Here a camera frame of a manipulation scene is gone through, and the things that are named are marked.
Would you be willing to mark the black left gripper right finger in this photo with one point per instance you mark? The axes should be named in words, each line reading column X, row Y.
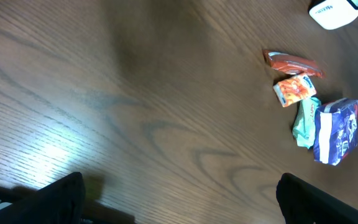
column 302, row 203

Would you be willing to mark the pink purple snack bag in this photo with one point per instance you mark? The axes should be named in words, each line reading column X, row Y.
column 336, row 131

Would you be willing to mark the orange snack bar wrapper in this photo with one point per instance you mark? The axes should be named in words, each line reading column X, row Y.
column 292, row 65

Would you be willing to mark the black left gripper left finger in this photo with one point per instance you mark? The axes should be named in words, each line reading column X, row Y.
column 60, row 202

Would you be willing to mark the green wet wipes packet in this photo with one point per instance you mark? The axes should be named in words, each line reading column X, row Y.
column 304, row 127

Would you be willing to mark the orange Kleenex tissue pack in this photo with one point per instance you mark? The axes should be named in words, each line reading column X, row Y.
column 294, row 89

